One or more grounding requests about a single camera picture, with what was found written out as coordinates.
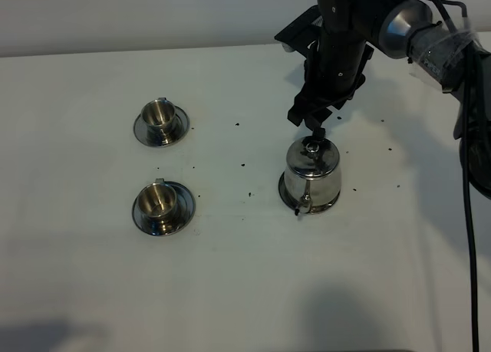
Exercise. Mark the far steel saucer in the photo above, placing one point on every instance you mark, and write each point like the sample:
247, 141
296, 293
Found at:
159, 137

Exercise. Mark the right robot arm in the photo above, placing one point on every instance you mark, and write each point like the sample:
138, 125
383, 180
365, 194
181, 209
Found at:
422, 32

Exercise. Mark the steel teapot saucer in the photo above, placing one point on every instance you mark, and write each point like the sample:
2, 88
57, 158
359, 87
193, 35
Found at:
295, 205

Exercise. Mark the near stainless steel teacup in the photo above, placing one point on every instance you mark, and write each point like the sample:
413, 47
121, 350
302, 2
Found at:
157, 200

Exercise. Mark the far stainless steel teacup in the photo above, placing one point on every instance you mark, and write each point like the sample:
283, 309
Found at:
159, 114

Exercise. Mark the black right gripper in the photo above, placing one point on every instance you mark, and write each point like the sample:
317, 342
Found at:
333, 71

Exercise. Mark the stainless steel teacup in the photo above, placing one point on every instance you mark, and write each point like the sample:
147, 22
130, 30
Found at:
159, 114
157, 200

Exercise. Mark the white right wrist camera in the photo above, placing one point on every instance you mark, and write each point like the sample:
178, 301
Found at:
303, 36

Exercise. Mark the stainless steel teapot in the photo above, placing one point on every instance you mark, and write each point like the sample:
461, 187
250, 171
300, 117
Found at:
313, 172

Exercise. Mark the near steel saucer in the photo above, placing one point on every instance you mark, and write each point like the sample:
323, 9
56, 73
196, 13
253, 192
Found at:
186, 206

